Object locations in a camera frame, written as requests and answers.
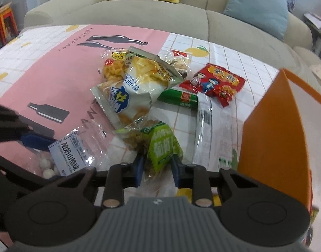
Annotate white balls candy bag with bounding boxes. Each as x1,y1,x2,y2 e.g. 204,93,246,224
36,122,112,179

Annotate green nut snack bag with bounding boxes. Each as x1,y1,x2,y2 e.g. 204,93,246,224
113,117,183,192

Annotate white yellow chips bag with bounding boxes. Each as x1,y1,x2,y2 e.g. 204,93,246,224
91,46,183,130

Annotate pink white lemon tablecloth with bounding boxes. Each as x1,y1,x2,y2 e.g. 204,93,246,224
0,25,278,171

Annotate green sausage stick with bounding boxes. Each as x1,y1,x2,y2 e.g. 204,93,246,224
158,89,197,110

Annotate orange cardboard box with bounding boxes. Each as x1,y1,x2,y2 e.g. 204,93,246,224
237,69,321,215

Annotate red cartoon snack bag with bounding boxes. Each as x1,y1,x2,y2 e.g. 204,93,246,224
179,63,246,107

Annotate yellow round cracker pack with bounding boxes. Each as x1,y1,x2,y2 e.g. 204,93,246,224
99,48,127,81

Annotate red yellow stool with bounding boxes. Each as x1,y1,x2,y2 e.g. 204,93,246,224
0,2,18,46

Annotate small clear red snack pack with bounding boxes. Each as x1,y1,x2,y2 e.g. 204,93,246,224
159,50,192,80

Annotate beige fabric sofa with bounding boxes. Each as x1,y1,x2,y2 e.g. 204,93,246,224
24,0,321,94

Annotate teal cushion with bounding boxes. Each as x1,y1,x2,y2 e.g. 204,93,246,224
223,0,289,40

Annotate cluttered white desk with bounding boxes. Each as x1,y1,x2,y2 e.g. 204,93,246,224
304,13,321,58

